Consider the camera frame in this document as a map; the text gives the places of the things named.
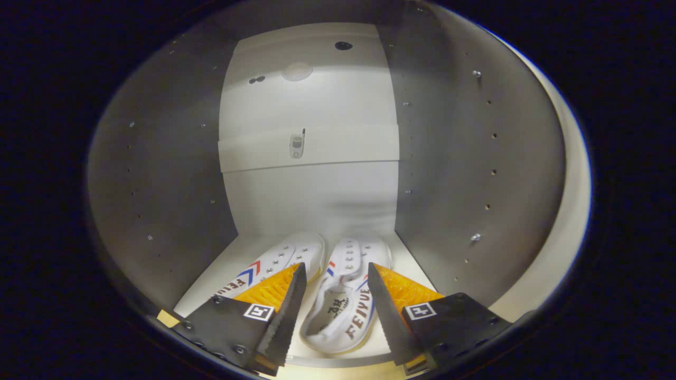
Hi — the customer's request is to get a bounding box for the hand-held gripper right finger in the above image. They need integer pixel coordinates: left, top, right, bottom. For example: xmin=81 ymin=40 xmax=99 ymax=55
xmin=367 ymin=262 xmax=513 ymax=375

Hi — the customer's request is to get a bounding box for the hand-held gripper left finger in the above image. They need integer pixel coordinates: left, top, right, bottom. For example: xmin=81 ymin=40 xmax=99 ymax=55
xmin=172 ymin=262 xmax=308 ymax=377

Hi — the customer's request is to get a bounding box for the white canvas shoe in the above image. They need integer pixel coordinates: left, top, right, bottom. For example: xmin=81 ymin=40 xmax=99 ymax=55
xmin=299 ymin=236 xmax=392 ymax=355
xmin=211 ymin=232 xmax=326 ymax=301

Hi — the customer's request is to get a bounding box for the grey shoe cabinet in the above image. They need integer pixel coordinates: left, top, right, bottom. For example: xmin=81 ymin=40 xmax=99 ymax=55
xmin=87 ymin=0 xmax=568 ymax=370

